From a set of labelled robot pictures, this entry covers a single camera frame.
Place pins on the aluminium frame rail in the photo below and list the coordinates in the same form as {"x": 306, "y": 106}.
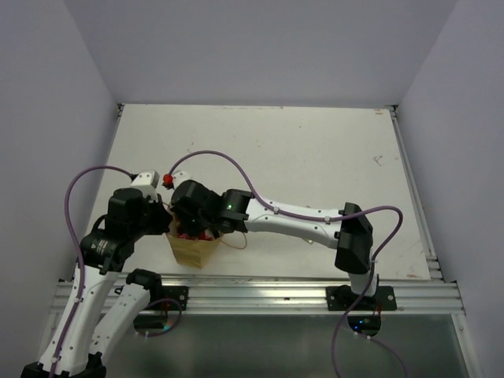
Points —
{"x": 242, "y": 295}

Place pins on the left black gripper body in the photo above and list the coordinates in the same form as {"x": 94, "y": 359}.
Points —
{"x": 152, "y": 220}

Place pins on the pink snack packet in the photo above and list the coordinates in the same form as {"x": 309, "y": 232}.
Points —
{"x": 201, "y": 236}

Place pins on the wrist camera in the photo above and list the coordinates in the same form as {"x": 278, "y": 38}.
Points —
{"x": 147, "y": 183}
{"x": 171, "y": 181}

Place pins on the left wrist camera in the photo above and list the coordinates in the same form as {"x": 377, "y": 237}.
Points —
{"x": 147, "y": 183}

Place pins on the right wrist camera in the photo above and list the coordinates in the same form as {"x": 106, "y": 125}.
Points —
{"x": 171, "y": 181}

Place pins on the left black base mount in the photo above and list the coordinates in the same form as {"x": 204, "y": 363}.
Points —
{"x": 173, "y": 297}

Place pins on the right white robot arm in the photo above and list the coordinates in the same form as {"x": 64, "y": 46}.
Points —
{"x": 347, "y": 231}

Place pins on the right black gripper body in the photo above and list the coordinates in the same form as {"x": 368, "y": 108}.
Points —
{"x": 192, "y": 225}

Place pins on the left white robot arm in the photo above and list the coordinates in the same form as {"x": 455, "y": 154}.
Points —
{"x": 85, "y": 337}

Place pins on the brown paper bag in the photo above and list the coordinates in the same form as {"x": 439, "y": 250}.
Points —
{"x": 196, "y": 251}

